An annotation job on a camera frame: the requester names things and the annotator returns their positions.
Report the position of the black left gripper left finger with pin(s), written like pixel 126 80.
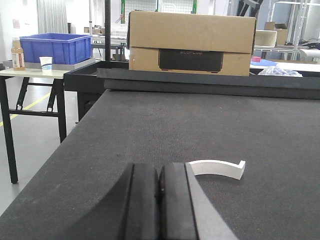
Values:
pixel 127 212

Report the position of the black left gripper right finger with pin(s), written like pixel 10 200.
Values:
pixel 186 213

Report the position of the white curved PVC pipe piece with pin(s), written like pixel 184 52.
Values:
pixel 218 167

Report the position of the folding table with black legs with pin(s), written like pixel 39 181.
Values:
pixel 35 138

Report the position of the crumpled clear plastic bag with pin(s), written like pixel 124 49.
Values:
pixel 278 71

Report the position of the pink small box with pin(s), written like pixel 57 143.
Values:
pixel 256 59

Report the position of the large brown cardboard box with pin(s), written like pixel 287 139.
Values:
pixel 190 43

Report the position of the white paper cup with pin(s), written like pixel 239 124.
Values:
pixel 46 63

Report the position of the black foam board stack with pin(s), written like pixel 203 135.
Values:
pixel 305 88

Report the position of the blue plastic crate on table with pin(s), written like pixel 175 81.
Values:
pixel 64 48

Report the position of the orange drink bottle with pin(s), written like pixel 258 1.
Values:
pixel 17 52

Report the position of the black vertical pole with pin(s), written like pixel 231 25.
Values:
pixel 107 25

